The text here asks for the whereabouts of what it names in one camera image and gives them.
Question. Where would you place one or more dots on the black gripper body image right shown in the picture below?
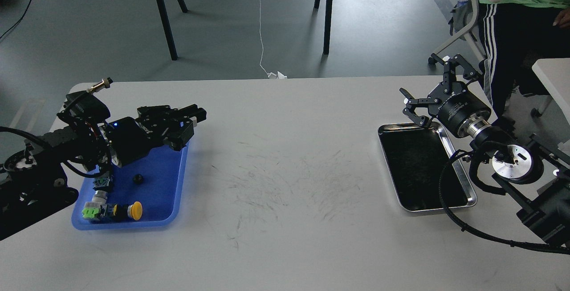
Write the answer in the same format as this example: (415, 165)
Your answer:
(461, 112)

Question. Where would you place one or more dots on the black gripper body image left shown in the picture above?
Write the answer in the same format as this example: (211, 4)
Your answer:
(131, 139)

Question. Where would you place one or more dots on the silver metal tray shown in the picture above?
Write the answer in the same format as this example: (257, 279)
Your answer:
(416, 158)

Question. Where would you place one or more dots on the blue plastic tray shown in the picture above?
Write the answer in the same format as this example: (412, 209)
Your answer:
(163, 170)

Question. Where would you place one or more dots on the person's second hand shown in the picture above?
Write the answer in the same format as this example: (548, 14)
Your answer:
(562, 20)

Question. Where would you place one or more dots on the black green contact block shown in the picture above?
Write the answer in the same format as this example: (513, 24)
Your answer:
(103, 183)

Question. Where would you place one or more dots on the white office chair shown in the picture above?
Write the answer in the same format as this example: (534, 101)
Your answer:
(463, 28)

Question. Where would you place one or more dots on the black table legs left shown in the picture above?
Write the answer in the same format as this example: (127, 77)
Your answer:
(167, 27)

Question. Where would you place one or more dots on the black table legs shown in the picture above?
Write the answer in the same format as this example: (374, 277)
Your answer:
(167, 27)
(327, 25)

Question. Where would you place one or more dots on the yellow mushroom push button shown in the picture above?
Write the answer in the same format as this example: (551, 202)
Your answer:
(122, 212)

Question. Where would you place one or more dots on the person in green shirt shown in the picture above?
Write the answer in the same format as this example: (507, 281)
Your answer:
(521, 37)

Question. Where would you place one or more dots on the white side table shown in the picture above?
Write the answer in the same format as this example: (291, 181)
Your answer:
(554, 74)

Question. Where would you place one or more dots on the black table legs right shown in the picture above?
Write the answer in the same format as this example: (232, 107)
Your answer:
(327, 25)

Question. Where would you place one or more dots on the green white switch block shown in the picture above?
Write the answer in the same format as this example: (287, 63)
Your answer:
(92, 210)

